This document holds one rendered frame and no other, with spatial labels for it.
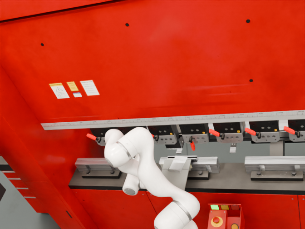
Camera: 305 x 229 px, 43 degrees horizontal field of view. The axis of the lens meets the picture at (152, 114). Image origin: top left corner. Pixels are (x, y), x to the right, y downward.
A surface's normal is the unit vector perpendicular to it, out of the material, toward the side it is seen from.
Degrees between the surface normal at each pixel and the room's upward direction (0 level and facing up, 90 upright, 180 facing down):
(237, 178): 0
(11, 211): 0
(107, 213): 90
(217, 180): 0
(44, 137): 90
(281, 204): 90
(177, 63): 90
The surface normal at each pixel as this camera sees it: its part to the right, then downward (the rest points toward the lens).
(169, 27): -0.24, 0.69
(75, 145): 0.93, -0.05
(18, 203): -0.29, -0.72
